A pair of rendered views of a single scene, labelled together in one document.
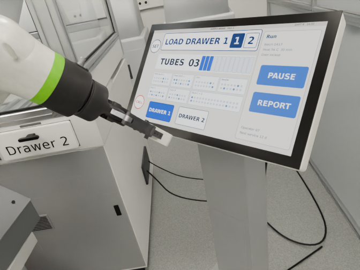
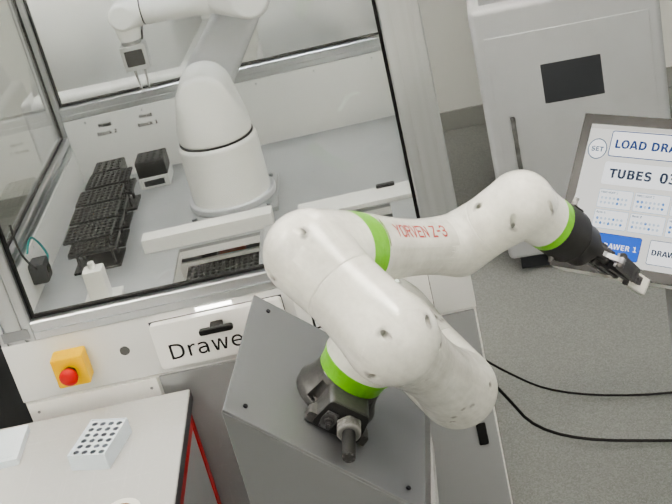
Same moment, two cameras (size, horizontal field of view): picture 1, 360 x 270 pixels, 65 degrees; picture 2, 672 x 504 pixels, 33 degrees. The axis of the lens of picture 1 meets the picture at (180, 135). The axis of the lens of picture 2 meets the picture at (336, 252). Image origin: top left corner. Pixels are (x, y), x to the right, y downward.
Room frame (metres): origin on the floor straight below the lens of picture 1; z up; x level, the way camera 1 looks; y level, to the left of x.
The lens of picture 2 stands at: (-1.20, 0.52, 2.04)
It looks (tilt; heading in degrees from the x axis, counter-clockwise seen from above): 25 degrees down; 1
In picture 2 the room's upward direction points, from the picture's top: 14 degrees counter-clockwise
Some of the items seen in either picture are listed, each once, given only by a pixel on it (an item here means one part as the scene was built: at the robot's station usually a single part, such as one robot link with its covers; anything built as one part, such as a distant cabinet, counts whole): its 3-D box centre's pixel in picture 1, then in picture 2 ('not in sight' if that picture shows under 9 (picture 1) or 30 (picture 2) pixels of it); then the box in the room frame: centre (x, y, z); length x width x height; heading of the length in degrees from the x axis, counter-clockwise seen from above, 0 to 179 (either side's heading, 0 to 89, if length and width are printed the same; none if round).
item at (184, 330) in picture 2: not in sight; (220, 332); (0.98, 0.84, 0.87); 0.29 x 0.02 x 0.11; 88
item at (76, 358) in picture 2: not in sight; (71, 367); (0.98, 1.17, 0.88); 0.07 x 0.05 x 0.07; 88
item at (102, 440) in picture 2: not in sight; (100, 443); (0.80, 1.12, 0.78); 0.12 x 0.08 x 0.04; 162
